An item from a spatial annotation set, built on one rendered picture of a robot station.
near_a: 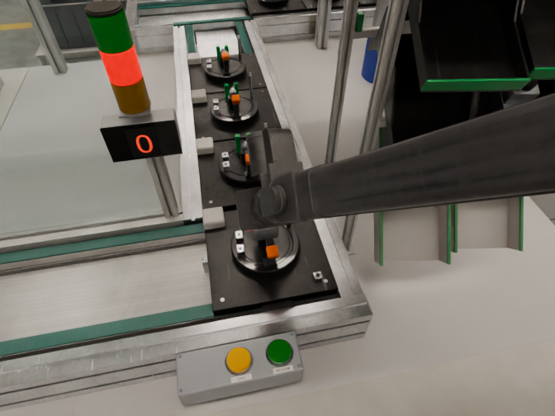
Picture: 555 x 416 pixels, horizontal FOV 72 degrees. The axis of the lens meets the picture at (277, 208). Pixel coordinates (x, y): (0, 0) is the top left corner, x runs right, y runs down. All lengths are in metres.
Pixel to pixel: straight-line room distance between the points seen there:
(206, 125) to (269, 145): 0.64
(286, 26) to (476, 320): 1.37
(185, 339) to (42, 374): 0.23
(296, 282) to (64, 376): 0.43
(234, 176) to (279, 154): 0.43
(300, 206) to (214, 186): 0.53
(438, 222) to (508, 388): 0.33
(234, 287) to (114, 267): 0.29
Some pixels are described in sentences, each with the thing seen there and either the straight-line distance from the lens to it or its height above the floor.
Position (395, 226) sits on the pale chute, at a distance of 0.78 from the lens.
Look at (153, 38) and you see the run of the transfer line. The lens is 1.79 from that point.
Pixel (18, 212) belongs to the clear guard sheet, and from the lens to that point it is 0.94.
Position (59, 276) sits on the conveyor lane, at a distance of 0.95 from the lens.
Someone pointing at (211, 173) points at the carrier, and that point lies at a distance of 0.96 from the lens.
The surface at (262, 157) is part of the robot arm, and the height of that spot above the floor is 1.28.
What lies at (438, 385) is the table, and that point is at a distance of 0.85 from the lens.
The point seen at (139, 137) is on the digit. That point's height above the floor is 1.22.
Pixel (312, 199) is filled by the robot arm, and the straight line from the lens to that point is 0.40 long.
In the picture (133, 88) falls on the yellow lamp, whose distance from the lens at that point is 0.65.
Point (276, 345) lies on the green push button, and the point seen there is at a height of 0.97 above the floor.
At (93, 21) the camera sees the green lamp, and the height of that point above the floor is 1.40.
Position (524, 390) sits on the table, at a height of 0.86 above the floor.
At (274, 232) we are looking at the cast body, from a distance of 0.71.
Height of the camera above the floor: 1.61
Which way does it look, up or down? 48 degrees down
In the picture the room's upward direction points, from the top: straight up
